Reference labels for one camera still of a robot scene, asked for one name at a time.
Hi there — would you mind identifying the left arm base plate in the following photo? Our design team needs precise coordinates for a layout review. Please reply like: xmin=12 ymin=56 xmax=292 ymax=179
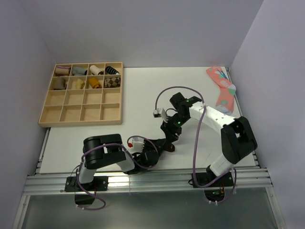
xmin=64 ymin=176 xmax=109 ymax=192

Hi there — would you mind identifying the brown checkered rolled sock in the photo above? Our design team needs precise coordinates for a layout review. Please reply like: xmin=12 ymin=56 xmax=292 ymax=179
xmin=104 ymin=77 xmax=121 ymax=88

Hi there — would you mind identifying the mustard yellow rolled sock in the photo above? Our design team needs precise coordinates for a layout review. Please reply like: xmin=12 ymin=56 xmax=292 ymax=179
xmin=88 ymin=77 xmax=102 ymax=89

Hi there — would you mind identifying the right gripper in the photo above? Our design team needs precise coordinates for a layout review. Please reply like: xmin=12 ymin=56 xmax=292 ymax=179
xmin=161 ymin=113 xmax=190 ymax=145

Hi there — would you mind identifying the grey brown rolled sock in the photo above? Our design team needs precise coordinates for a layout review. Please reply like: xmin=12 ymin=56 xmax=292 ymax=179
xmin=53 ymin=78 xmax=67 ymax=90

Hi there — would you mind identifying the brown sock with striped cuff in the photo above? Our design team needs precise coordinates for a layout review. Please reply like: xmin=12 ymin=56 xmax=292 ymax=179
xmin=164 ymin=143 xmax=175 ymax=152

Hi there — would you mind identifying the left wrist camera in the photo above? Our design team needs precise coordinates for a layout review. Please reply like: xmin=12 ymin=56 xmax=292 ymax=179
xmin=127 ymin=136 xmax=144 ymax=152

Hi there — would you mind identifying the wooden compartment tray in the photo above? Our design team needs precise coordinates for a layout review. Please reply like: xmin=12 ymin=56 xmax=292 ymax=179
xmin=39 ymin=62 xmax=123 ymax=127

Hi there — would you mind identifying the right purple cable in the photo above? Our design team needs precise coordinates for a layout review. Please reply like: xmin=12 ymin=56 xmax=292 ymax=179
xmin=154 ymin=86 xmax=237 ymax=206

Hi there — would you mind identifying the pale yellow rolled sock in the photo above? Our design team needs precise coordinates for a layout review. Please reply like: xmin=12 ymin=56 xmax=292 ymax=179
xmin=72 ymin=79 xmax=85 ymax=90

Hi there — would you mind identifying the beige striped rolled sock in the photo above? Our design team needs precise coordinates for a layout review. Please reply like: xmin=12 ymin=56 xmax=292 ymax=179
xmin=54 ymin=66 xmax=71 ymax=75

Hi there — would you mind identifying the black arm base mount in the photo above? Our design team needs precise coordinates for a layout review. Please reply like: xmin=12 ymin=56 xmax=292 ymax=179
xmin=188 ymin=172 xmax=234 ymax=188

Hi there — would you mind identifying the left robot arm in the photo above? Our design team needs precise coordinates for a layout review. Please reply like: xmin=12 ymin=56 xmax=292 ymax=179
xmin=75 ymin=134 xmax=172 ymax=190

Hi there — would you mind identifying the black white striped rolled sock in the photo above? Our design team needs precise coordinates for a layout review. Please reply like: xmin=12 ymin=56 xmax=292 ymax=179
xmin=105 ymin=66 xmax=120 ymax=75

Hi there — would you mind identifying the purple cable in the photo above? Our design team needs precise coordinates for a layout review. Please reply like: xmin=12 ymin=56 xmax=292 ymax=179
xmin=154 ymin=86 xmax=237 ymax=206
xmin=76 ymin=135 xmax=159 ymax=211

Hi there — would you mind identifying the aluminium frame rail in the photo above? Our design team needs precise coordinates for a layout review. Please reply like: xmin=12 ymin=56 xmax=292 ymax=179
xmin=22 ymin=168 xmax=273 ymax=196

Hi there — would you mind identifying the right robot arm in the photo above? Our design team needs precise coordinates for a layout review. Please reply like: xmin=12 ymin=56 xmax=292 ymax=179
xmin=153 ymin=93 xmax=257 ymax=186

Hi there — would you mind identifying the pink patterned sock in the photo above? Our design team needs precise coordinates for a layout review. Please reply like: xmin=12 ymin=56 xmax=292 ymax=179
xmin=206 ymin=66 xmax=236 ymax=115

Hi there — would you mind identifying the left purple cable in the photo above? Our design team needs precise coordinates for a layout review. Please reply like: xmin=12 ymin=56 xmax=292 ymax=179
xmin=76 ymin=135 xmax=159 ymax=211

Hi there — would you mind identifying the grey blue rolled sock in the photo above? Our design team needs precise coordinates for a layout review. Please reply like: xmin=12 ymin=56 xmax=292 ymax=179
xmin=72 ymin=66 xmax=87 ymax=76

